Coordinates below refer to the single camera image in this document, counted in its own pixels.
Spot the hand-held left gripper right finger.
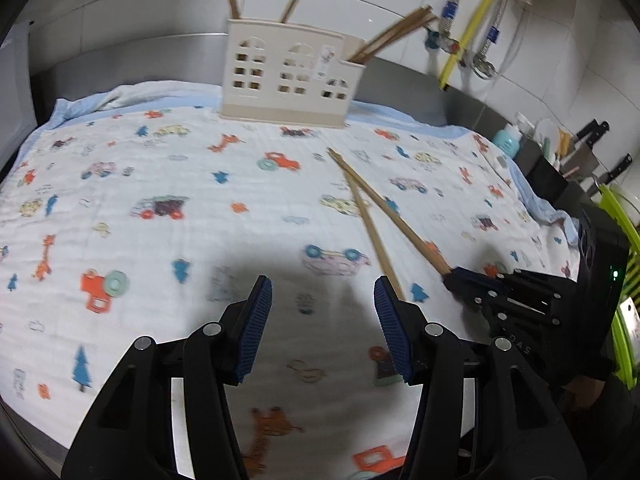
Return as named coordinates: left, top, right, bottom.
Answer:
left=375, top=276, right=591, bottom=480

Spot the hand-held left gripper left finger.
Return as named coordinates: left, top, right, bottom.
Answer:
left=62, top=275, right=273, bottom=480

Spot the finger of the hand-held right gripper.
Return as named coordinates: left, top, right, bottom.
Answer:
left=443, top=278, right=576, bottom=361
left=450, top=266, right=580, bottom=312

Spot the cream plastic utensil holder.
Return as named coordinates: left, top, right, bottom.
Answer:
left=220, top=18, right=368, bottom=131

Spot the person's right forearm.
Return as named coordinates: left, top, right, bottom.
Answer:
left=550, top=375, right=640, bottom=480

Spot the green dish rack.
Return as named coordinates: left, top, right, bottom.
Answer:
left=595, top=182, right=640, bottom=391

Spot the black storage box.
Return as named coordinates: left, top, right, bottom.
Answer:
left=515, top=140, right=601, bottom=211

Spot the printed cartoon blanket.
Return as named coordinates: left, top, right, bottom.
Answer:
left=0, top=82, right=583, bottom=480

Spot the teal pump bottle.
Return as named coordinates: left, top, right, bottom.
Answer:
left=492, top=115, right=533, bottom=158

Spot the metal angle valve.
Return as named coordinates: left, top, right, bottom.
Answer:
left=472, top=55, right=499, bottom=81

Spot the black handled knife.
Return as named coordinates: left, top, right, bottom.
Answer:
left=574, top=119, right=611, bottom=152
left=594, top=152, right=634, bottom=197

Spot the yellow gas hose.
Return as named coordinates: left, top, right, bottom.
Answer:
left=439, top=0, right=523, bottom=91

